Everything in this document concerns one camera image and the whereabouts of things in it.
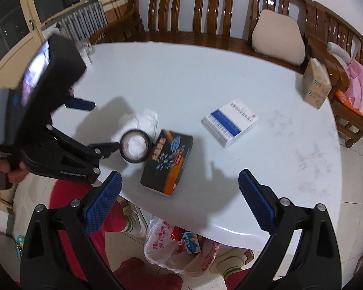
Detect person's left hand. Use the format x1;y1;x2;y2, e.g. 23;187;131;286
0;160;29;183

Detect black tape roll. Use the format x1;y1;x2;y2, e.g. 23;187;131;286
119;129;153;164

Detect long wooden bench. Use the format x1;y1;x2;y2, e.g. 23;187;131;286
89;0;317;74

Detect brown kraft paper carton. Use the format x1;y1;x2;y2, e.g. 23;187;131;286
302;58;332;109

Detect white blue medicine box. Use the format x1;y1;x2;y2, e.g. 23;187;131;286
202;99;259;148

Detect pink plastic bag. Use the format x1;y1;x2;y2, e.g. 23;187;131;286
335;60;363;116

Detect cream window frame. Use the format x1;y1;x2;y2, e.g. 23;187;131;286
0;0;98;90

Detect white radiator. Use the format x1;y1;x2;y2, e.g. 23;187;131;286
55;1;107;43

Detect white tissue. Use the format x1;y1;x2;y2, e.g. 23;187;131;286
111;109;159;142

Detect black orange cardboard box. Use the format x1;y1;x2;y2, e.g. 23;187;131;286
140;130;193;196

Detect person's red trousers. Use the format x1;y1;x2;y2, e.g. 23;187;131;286
49;179;255;290

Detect white sock foot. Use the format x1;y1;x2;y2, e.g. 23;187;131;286
210;248;255;279
120;200;147;238

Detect white red trash bag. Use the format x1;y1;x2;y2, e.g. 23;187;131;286
144;217;220;277

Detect wooden armchair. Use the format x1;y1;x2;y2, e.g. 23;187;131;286
306;2;363;148

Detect white roll on armchair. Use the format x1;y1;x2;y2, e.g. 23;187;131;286
326;42;351;67

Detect beige seat cushion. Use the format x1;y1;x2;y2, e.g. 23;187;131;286
251;9;306;66

